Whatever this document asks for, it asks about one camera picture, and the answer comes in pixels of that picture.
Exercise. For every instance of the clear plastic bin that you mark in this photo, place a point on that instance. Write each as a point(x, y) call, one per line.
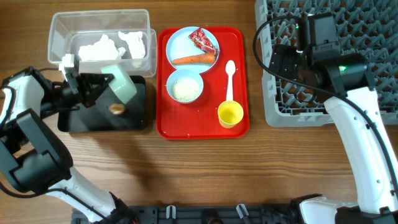
point(69, 31)

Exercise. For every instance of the white tissue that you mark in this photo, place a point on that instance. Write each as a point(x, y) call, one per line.
point(135, 43)
point(104, 49)

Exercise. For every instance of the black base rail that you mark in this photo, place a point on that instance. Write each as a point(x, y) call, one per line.
point(266, 214)

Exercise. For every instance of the light blue plate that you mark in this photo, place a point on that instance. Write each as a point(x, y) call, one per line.
point(179, 45)

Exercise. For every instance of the brown food scrap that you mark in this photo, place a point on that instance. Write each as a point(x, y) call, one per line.
point(117, 109)

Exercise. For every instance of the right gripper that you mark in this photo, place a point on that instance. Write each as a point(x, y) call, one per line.
point(287, 54)

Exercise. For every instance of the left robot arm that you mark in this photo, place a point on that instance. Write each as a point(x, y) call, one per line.
point(34, 160)

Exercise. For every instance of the orange carrot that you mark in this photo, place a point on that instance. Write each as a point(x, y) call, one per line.
point(207, 58)

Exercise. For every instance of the red serving tray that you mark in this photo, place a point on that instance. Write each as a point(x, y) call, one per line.
point(199, 120)

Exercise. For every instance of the red snack wrapper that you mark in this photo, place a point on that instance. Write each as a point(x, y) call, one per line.
point(201, 41)

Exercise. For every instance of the grey dishwasher rack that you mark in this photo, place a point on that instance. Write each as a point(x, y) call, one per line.
point(366, 27)

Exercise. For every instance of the yellow plastic cup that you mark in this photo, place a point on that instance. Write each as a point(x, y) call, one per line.
point(230, 113)

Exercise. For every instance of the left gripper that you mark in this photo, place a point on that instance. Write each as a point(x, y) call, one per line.
point(85, 79)

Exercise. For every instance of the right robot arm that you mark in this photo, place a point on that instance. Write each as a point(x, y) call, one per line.
point(345, 86)

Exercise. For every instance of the mint green bowl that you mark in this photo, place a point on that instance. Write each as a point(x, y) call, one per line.
point(122, 85)

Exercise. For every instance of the light blue rice bowl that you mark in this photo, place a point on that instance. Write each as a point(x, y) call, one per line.
point(183, 73)

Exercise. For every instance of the white plastic spoon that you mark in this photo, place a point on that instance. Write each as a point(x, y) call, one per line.
point(230, 70)

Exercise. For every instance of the black waste tray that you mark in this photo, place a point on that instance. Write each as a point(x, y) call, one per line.
point(99, 117)

